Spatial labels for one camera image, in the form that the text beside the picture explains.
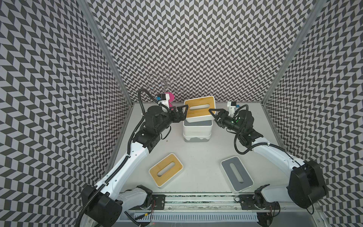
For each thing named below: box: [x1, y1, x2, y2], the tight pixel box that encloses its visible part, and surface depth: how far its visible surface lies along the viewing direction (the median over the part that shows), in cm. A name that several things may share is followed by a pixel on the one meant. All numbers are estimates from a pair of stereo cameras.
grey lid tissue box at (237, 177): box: [219, 156, 255, 194], surface depth 80 cm
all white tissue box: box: [183, 137, 210, 143], surface depth 93 cm
